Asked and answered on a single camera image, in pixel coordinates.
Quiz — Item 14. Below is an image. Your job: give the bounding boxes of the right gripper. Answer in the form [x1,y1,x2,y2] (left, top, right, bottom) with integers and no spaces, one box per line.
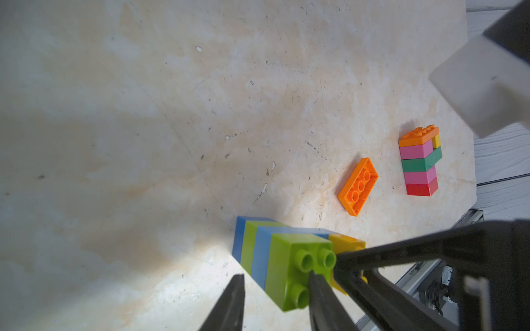
[334,220,529,330]

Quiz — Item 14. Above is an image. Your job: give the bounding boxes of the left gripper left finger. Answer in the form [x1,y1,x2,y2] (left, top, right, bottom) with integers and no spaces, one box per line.
[200,274,245,331]

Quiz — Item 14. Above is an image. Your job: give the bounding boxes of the aluminium front rail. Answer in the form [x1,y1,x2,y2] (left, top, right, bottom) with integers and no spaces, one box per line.
[356,209,484,330]

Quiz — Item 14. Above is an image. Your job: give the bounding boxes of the blue small lego brick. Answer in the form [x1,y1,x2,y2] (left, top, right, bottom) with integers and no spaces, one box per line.
[232,216,273,263]

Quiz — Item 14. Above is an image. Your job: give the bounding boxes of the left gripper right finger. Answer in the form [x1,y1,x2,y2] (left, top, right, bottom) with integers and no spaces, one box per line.
[309,271,358,331]

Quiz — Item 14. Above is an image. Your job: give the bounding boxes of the dark green lego brick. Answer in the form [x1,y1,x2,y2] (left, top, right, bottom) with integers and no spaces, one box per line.
[402,147,442,172]

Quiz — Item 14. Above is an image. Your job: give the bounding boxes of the lime green lego brick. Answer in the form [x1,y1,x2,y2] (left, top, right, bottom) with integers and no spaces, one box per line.
[240,218,287,274]

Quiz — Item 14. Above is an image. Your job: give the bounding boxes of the red lego brick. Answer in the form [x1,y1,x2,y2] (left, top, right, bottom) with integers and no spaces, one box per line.
[406,177,439,197]

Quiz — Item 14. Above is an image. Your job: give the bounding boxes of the orange lego brick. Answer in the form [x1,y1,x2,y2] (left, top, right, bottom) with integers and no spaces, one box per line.
[338,157,379,217]
[398,125,440,148]

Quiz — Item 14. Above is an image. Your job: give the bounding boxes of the yellow lego brick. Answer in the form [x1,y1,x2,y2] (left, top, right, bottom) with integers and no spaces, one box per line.
[432,134,441,150]
[328,234,368,296]

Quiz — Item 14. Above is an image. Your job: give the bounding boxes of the blue long lego brick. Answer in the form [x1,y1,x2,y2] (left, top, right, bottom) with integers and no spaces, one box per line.
[251,226,337,290]

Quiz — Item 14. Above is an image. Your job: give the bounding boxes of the orange lego brick front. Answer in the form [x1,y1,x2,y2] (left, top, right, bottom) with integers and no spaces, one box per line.
[398,125,440,148]

